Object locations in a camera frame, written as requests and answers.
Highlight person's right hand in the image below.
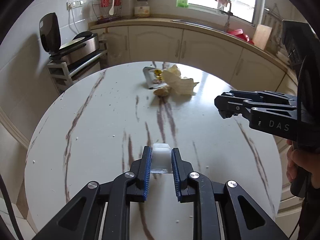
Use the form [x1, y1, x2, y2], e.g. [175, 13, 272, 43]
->
[286, 140, 319, 189]

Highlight silver yellow snack wrapper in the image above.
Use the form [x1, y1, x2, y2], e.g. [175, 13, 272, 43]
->
[143, 67, 165, 89]

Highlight brown ginger piece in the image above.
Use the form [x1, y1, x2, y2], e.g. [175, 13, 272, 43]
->
[153, 85, 172, 98]

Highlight wall power socket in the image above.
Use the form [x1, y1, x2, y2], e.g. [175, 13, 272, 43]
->
[67, 0, 84, 10]

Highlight black rice cooker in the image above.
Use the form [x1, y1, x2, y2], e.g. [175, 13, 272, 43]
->
[39, 12, 100, 65]

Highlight red cup wire rack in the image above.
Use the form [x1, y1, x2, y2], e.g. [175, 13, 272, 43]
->
[91, 0, 122, 23]

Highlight round white marble table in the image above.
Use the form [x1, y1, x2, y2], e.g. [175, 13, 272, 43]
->
[24, 65, 286, 239]

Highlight red plastic basin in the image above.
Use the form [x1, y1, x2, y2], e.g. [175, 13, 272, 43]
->
[227, 29, 254, 45]

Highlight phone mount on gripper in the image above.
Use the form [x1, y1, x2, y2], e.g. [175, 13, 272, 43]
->
[282, 20, 319, 107]

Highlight hanging utensil rack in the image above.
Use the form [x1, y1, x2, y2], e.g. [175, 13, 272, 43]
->
[262, 3, 283, 55]

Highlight small white plastic cup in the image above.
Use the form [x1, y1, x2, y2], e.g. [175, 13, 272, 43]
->
[151, 143, 172, 174]

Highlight glass jar with yellow lid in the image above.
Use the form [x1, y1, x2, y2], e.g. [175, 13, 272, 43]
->
[134, 0, 150, 18]

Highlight kitchen faucet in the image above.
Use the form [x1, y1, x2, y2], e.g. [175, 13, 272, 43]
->
[215, 0, 232, 32]

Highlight lined paper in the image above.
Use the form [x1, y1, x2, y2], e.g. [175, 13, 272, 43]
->
[162, 65, 199, 95]

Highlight white rice spoon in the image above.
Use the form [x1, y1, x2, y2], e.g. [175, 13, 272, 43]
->
[108, 0, 115, 16]

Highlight white storage trolley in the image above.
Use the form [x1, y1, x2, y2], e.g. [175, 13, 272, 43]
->
[47, 41, 107, 94]

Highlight cream base cabinets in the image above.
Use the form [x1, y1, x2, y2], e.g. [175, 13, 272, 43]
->
[89, 17, 299, 205]

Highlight wooden cutting board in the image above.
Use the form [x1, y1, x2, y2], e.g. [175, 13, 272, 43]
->
[252, 24, 272, 50]

